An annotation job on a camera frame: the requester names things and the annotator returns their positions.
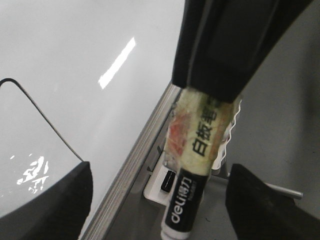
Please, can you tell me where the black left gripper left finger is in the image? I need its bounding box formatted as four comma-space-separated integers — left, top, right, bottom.
0, 161, 93, 240

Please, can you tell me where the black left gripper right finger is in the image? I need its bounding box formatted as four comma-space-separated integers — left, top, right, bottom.
225, 163, 320, 240

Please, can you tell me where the white black whiteboard marker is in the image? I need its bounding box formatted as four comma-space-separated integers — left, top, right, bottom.
160, 87, 241, 240

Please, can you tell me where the white glossy whiteboard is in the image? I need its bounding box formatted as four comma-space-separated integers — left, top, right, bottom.
0, 0, 185, 240

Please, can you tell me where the grey metal stand leg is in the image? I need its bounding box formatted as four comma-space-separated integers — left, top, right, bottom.
211, 174, 304, 200

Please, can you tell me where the black capped marker upper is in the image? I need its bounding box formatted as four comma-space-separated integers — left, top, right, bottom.
160, 170, 176, 193

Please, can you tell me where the white plastic marker tray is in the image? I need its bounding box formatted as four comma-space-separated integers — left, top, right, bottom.
143, 99, 242, 206

